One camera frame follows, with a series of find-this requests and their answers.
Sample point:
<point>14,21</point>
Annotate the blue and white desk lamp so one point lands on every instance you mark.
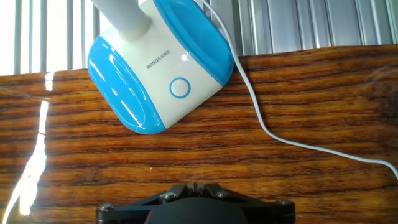
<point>161,77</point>

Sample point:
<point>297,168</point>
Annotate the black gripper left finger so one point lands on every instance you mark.
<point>124,214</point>

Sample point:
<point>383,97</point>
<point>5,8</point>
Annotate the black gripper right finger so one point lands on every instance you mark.
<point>267,214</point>

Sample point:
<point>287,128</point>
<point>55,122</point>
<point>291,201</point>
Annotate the wood grain table mat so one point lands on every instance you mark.
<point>217,155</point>

